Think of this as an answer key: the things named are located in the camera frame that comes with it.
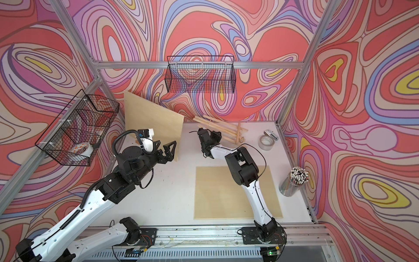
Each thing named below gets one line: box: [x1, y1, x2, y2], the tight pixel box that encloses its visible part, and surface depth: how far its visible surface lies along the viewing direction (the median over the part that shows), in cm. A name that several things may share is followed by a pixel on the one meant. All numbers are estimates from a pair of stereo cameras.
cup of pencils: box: [278, 166, 310, 198], surface depth 76 cm
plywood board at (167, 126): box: [123, 90, 185, 162], surface depth 88 cm
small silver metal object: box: [263, 129, 279, 141], surface depth 113 cm
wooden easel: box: [193, 114, 249, 145], surface depth 109 cm
